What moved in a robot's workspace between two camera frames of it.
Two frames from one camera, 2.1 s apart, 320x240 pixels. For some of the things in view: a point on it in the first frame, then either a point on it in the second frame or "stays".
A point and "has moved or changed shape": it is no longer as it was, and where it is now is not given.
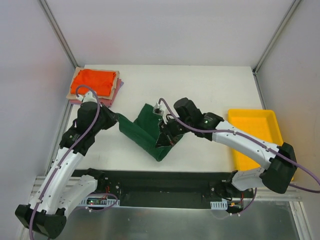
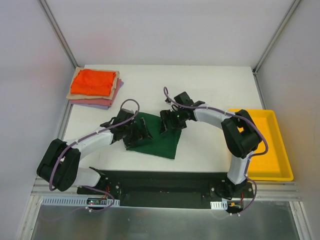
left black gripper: (110, 117) → (136, 133)
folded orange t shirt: (101, 81) stays
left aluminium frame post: (51, 17) stays
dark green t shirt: (144, 131) has moved or changed shape
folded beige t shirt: (114, 84) stays
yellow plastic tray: (262, 123) stays
